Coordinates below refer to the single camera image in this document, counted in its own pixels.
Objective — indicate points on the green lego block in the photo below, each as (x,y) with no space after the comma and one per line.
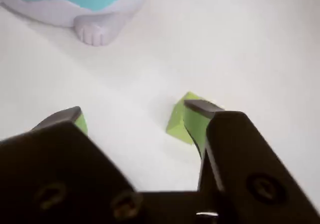
(176,123)

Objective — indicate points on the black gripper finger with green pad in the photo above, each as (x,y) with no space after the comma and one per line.
(57,174)
(240,159)

